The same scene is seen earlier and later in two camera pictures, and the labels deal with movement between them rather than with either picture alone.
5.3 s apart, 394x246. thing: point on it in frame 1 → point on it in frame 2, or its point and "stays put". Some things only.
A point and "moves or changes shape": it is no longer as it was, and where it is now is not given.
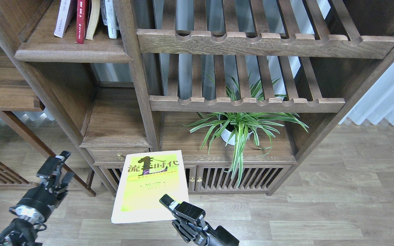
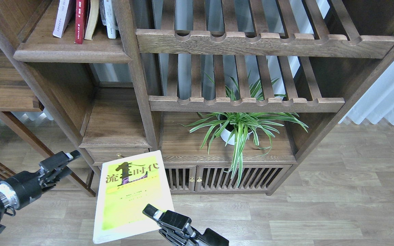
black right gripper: x=200 y=233 → x=190 y=236
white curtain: x=392 y=96 stays put
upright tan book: x=93 y=13 stays put
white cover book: x=67 y=10 stays put
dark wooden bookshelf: x=244 y=88 stays put
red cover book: x=82 y=11 stays put
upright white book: x=110 y=18 stays put
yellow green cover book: x=145 y=177 moves or changes shape
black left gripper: x=38 y=203 → x=20 y=189
